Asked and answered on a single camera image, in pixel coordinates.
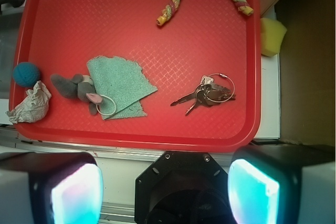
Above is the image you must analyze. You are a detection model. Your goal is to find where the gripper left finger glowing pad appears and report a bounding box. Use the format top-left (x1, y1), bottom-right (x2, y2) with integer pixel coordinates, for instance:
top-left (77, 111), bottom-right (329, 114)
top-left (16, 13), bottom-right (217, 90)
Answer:
top-left (1, 152), bottom-right (103, 223)

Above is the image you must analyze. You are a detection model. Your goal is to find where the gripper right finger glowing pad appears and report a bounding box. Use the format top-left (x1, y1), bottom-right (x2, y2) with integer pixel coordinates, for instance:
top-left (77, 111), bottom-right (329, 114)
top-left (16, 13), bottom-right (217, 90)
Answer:
top-left (227, 144), bottom-right (335, 223)

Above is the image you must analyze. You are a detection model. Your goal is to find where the white box beside tray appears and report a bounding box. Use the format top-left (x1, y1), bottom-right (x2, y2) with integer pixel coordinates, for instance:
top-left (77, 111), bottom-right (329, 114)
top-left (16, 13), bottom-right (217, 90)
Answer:
top-left (253, 6), bottom-right (282, 141)

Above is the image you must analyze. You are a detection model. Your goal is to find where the crumpled white paper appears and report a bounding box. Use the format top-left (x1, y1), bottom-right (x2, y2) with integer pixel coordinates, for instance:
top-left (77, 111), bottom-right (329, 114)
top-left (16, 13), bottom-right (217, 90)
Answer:
top-left (5, 80), bottom-right (52, 124)

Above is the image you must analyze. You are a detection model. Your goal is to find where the gray plush mouse toy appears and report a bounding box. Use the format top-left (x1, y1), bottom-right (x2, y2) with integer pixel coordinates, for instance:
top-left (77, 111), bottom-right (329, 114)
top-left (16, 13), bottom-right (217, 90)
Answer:
top-left (50, 73), bottom-right (102, 115)

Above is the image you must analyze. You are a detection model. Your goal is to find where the bunch of metal keys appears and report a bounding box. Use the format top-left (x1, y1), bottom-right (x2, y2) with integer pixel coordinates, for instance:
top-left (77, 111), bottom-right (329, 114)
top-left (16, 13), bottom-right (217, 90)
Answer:
top-left (170, 73), bottom-right (236, 116)

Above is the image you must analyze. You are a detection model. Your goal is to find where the green woven cloth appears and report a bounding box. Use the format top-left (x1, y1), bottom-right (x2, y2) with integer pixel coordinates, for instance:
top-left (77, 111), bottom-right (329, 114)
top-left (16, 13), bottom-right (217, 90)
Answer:
top-left (87, 56), bottom-right (158, 120)

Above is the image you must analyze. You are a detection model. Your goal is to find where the blue textured ball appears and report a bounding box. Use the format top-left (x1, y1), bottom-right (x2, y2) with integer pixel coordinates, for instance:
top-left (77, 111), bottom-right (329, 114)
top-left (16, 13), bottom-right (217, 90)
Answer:
top-left (13, 62), bottom-right (40, 88)

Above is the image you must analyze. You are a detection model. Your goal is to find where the yellow sponge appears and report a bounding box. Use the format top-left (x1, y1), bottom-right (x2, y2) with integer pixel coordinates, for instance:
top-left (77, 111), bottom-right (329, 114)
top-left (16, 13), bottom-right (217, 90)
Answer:
top-left (260, 18), bottom-right (287, 57)

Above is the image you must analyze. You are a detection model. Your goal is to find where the red plastic tray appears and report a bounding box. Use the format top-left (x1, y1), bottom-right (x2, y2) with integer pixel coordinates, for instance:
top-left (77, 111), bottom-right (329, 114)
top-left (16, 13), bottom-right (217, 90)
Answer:
top-left (14, 0), bottom-right (261, 152)

